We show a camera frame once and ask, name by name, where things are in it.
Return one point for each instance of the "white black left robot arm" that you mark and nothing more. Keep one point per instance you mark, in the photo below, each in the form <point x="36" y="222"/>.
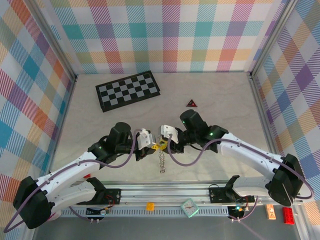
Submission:
<point x="70" y="170"/>

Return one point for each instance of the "red black triangle piece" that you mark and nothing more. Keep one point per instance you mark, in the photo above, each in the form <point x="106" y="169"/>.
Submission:
<point x="191" y="103"/>

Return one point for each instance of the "teal square clock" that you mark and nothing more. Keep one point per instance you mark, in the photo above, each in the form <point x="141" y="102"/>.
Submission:
<point x="189" y="207"/>

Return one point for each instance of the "aluminium frame post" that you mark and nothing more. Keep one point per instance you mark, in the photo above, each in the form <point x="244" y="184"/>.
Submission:
<point x="275" y="37"/>
<point x="52" y="40"/>

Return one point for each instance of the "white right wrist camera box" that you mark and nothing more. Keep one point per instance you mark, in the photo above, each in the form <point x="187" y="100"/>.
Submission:
<point x="168" y="130"/>

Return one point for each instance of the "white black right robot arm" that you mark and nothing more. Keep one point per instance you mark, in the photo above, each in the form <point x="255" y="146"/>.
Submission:
<point x="242" y="150"/>

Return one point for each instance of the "pink dome cup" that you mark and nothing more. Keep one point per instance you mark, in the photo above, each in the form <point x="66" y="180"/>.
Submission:
<point x="53" y="216"/>

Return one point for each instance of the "aluminium mounting rail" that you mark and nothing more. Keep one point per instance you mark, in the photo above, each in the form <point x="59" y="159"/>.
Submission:
<point x="162" y="195"/>

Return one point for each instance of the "yellow toy brick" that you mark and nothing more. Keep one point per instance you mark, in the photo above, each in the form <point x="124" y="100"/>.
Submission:
<point x="150" y="206"/>

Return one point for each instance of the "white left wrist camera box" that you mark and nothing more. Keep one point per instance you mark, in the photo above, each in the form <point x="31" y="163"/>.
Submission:
<point x="145" y="138"/>

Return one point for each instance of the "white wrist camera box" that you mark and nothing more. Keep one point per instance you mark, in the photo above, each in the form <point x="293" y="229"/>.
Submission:
<point x="145" y="138"/>
<point x="168" y="130"/>

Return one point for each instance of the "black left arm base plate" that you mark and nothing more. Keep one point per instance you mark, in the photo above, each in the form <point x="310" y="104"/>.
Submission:
<point x="112" y="195"/>

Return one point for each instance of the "aluminium table side rail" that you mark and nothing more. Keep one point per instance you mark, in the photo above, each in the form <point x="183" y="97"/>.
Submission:
<point x="267" y="125"/>
<point x="63" y="120"/>

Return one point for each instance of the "black grey chessboard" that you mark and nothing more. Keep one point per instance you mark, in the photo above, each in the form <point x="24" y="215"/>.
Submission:
<point x="127" y="91"/>

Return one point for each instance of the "red toy brick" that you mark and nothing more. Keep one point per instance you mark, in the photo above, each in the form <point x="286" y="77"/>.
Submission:
<point x="288" y="215"/>

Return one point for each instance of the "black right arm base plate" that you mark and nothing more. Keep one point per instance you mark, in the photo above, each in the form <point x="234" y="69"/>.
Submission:
<point x="217" y="195"/>

